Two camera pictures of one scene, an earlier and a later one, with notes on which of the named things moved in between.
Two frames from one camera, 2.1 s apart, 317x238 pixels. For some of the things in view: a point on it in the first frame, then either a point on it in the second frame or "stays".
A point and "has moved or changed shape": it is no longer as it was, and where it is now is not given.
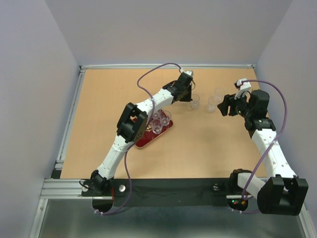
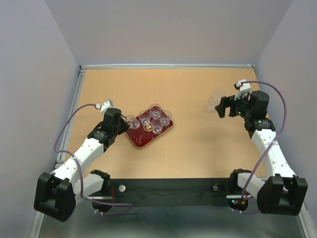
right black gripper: (229, 100) stays
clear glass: (157, 126) stays
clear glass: (157, 114) stays
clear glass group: (195, 103) has moved or changed shape
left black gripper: (187, 98) → (125, 126)
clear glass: (165, 117) stays
